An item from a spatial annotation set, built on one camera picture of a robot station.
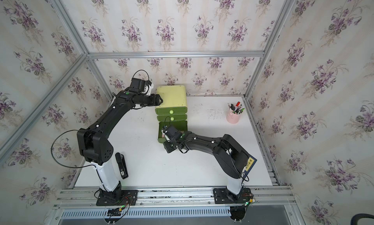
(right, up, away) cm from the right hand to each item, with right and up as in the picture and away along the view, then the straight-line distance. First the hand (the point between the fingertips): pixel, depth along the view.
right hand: (169, 145), depth 87 cm
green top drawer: (+1, +22, -1) cm, 22 cm away
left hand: (-6, +28, 0) cm, 28 cm away
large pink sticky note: (-5, +5, +9) cm, 11 cm away
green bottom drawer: (+6, +11, +14) cm, 19 cm away
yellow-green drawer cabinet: (+3, +28, -1) cm, 28 cm away
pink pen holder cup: (+43, +16, +10) cm, 47 cm away
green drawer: (0, +17, +5) cm, 18 cm away
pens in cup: (+46, +22, +11) cm, 52 cm away
